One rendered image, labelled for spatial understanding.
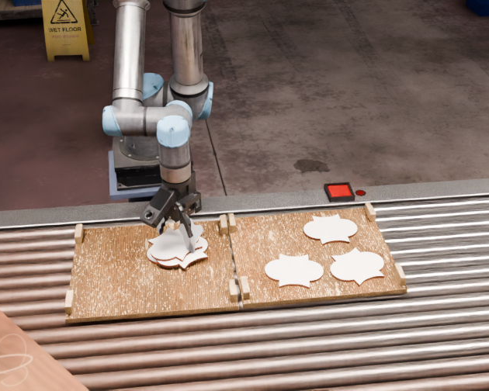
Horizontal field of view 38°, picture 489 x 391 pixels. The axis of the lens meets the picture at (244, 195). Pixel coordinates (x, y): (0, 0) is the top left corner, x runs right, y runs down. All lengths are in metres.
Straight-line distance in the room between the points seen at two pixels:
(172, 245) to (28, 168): 2.35
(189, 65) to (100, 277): 0.65
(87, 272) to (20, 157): 2.45
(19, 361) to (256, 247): 0.70
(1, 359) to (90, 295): 0.34
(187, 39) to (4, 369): 1.00
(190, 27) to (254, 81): 2.97
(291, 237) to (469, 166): 2.36
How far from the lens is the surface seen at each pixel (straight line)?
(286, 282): 1.78
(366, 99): 4.75
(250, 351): 1.65
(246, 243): 1.91
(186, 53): 2.04
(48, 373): 1.49
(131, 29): 1.87
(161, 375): 1.61
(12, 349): 1.56
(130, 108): 1.80
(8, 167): 4.17
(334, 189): 2.15
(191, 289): 1.77
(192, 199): 1.80
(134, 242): 1.94
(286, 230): 1.96
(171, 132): 1.67
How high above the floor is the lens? 2.12
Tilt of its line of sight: 35 degrees down
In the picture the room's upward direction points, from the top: straight up
